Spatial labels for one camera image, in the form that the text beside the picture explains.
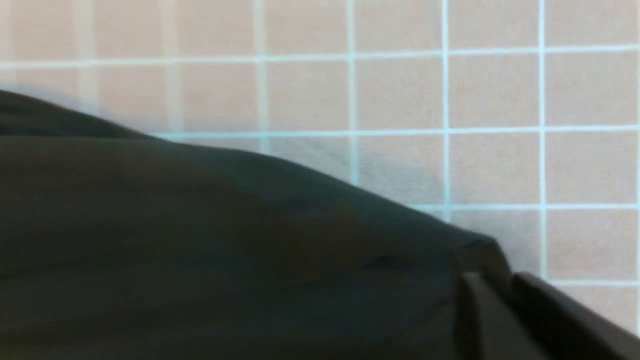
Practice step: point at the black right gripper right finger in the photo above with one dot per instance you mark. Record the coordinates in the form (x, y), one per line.
(566, 329)

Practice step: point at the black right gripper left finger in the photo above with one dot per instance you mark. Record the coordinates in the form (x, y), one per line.
(486, 328)

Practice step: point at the dark gray long-sleeve top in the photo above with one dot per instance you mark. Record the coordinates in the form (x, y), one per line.
(117, 245)

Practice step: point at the pink grid-pattern table mat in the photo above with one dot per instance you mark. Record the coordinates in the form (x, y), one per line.
(515, 118)

